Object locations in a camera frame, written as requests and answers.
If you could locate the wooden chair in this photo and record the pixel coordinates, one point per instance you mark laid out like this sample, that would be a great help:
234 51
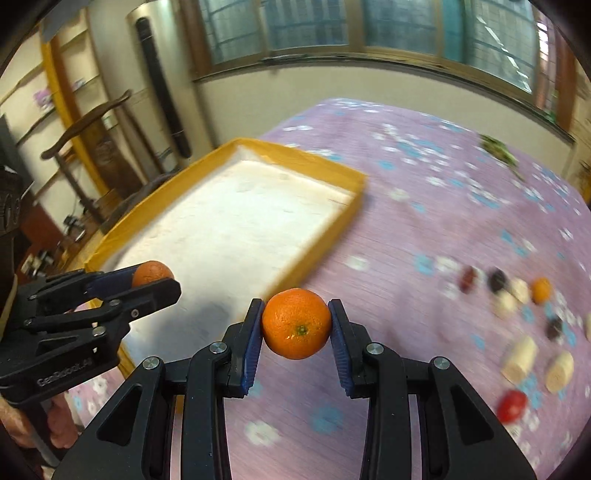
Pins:
105 156

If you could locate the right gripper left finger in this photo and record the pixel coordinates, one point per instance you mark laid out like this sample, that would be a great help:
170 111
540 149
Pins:
131 436

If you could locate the dark red jujube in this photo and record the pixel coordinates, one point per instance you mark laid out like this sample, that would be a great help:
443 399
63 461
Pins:
468 279

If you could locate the dark purple plum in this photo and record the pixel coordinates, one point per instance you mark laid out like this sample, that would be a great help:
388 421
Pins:
554 329

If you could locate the window with metal grille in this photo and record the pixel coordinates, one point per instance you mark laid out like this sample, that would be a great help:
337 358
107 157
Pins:
508 46

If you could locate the wooden shelf unit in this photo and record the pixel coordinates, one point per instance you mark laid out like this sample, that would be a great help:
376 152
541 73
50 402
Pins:
28 106

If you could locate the person left hand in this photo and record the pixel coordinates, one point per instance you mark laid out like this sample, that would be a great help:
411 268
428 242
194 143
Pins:
63 430

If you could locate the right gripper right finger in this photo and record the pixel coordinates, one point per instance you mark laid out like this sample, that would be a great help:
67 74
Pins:
461 438

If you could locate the pile of green leaves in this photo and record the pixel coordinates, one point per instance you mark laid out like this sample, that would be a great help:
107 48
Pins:
499 151

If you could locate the beige cork block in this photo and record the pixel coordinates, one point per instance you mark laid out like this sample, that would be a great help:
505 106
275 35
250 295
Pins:
504 304

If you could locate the standing air conditioner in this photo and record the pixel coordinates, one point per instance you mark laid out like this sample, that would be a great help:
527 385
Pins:
162 51

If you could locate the small orange mandarin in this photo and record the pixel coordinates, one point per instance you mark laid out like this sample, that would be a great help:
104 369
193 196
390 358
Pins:
149 272

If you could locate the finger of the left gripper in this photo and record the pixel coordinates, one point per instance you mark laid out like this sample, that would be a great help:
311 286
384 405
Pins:
103 285
118 312

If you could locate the yellow white tray box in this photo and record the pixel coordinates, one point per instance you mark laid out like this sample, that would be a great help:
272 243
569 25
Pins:
246 221

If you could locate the red tomato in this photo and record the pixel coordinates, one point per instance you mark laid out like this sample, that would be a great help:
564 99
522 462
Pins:
512 406

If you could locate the purple floral tablecloth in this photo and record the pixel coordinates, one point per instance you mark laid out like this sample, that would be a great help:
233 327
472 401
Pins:
436 202

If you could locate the beige cork cylinder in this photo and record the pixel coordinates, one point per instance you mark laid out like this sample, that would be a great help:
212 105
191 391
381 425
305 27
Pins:
560 372
520 359

